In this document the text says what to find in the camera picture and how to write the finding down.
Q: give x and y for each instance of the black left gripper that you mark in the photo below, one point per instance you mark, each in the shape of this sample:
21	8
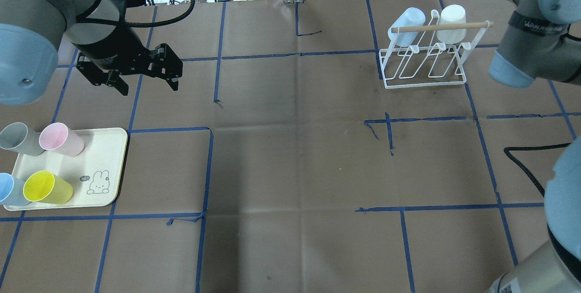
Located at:
110	45

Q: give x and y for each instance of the light blue cup front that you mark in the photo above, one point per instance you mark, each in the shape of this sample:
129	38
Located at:
411	17

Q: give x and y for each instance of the light blue cup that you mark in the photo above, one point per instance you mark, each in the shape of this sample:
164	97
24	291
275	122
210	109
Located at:
411	17
11	191

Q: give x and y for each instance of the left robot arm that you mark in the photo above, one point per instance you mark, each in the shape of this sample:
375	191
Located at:
31	32

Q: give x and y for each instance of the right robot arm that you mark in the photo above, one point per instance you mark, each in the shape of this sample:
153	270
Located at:
537	44

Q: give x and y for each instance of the pink plastic cup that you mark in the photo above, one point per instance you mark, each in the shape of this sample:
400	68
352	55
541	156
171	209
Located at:
59	138

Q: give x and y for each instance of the grey plastic cup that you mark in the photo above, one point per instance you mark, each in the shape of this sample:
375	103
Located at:
20	138

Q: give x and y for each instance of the yellow plastic cup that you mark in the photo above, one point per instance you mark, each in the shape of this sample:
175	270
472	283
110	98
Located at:
46	187

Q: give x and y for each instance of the light blue cup rear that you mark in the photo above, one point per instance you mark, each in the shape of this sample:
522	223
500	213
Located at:
11	191

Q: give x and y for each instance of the cream plastic tray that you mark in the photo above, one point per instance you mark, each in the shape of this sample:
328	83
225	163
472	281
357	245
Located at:
95	174

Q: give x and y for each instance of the white wire cup rack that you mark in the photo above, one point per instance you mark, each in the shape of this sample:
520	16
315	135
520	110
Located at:
436	58

